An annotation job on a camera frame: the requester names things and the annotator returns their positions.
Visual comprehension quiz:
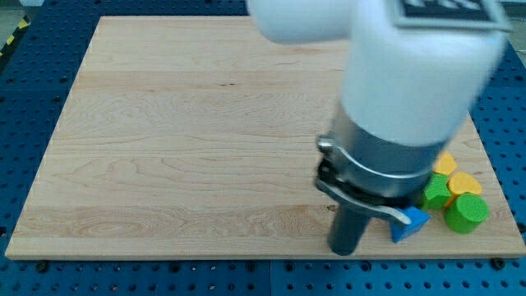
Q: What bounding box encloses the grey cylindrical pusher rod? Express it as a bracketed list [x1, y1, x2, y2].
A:
[327, 205, 371, 256]

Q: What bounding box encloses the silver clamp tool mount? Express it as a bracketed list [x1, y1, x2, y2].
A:
[316, 103, 445, 225]

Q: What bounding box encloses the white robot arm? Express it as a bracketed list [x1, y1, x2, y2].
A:
[247, 0, 510, 256]

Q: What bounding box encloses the blue cube block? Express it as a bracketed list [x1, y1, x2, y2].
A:
[390, 206, 431, 243]

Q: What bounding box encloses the green star block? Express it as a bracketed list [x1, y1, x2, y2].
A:
[420, 173, 451, 210]

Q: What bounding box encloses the yellow pentagon block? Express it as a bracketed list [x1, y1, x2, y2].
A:
[433, 151, 458, 176]

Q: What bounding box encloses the yellow heart block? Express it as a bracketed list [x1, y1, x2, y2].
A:
[444, 172, 482, 208]

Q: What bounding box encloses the green cylinder block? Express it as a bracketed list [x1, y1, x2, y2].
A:
[445, 193, 490, 234]

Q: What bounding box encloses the light wooden board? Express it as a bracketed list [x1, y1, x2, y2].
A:
[4, 16, 526, 261]

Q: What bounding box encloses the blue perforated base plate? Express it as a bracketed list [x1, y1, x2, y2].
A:
[1, 0, 525, 295]

